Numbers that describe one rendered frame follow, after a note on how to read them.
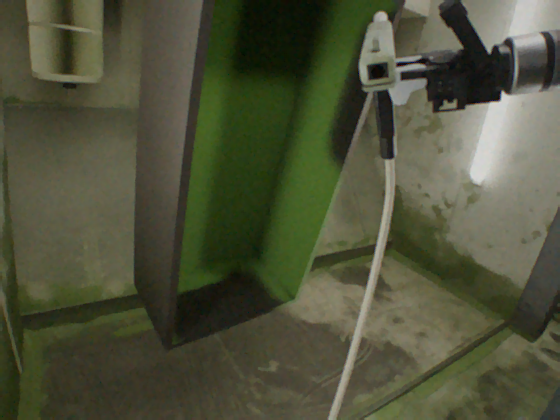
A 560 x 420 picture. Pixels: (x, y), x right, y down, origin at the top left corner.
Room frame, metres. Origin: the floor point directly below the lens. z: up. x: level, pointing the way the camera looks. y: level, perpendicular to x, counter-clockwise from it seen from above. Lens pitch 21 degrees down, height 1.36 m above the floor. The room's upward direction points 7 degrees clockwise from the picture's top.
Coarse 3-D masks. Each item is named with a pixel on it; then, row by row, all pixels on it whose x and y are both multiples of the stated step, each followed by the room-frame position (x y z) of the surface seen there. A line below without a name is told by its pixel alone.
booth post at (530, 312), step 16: (544, 256) 1.85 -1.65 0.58; (544, 272) 1.82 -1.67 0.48; (528, 288) 1.86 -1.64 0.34; (544, 288) 1.79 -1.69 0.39; (528, 304) 1.83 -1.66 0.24; (544, 304) 1.76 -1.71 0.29; (512, 320) 1.87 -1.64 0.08; (528, 320) 1.80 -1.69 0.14; (544, 320) 1.74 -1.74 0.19; (528, 336) 1.76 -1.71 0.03
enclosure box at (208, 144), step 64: (192, 0) 0.75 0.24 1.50; (256, 0) 1.19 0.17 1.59; (320, 0) 1.35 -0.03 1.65; (384, 0) 1.14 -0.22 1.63; (192, 64) 0.74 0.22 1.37; (256, 64) 1.25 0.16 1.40; (320, 64) 1.32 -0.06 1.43; (192, 128) 0.77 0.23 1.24; (256, 128) 1.33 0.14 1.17; (320, 128) 1.29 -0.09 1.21; (192, 192) 1.22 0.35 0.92; (256, 192) 1.42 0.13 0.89; (320, 192) 1.25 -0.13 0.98; (192, 256) 1.29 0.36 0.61; (256, 256) 1.51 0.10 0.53; (192, 320) 1.04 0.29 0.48
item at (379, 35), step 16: (384, 16) 0.91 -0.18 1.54; (368, 32) 0.67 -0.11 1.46; (384, 32) 0.63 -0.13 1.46; (368, 48) 0.54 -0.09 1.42; (384, 48) 0.52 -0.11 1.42; (368, 64) 0.49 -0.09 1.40; (384, 64) 0.48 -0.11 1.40; (368, 80) 0.49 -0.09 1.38; (384, 80) 0.49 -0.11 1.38; (384, 96) 0.60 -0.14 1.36; (384, 112) 0.61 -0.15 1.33; (384, 128) 0.62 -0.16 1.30; (384, 144) 0.63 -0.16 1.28
